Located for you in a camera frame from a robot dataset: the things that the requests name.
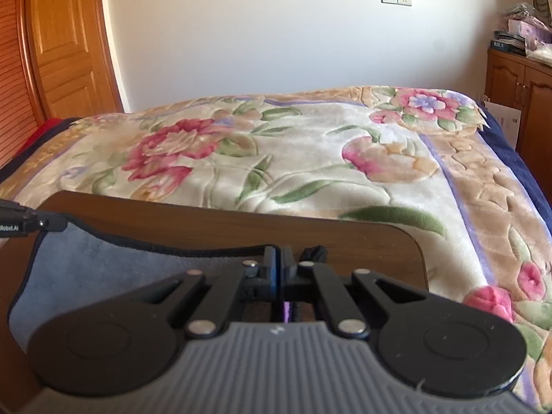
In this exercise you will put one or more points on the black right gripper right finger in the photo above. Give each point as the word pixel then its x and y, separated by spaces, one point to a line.
pixel 424 340

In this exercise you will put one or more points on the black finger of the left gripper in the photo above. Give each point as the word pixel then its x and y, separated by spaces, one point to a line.
pixel 17 220

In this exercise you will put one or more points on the clutter pile on cabinet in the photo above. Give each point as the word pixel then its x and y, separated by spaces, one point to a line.
pixel 525 30

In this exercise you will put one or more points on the red cloth at bedside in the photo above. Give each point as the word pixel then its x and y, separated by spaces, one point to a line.
pixel 50 129

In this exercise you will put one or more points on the white paper box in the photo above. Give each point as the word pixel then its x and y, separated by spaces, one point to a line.
pixel 508 119

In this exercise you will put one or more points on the wooden wardrobe door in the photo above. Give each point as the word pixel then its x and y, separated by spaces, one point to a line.
pixel 55 64

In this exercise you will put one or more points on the navy blue bed sheet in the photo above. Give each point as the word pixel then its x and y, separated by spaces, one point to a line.
pixel 494 137

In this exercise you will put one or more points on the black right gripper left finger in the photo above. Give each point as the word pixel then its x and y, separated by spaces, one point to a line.
pixel 125 342

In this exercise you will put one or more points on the wooden side cabinet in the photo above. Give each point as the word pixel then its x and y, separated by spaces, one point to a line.
pixel 520 83

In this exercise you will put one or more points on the floral plush blanket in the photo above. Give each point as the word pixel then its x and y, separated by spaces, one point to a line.
pixel 408 157

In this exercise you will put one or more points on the blue towel with black trim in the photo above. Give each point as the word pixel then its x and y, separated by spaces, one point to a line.
pixel 80 266

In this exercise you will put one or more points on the dark wooden lap table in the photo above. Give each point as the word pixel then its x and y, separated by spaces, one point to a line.
pixel 386 249

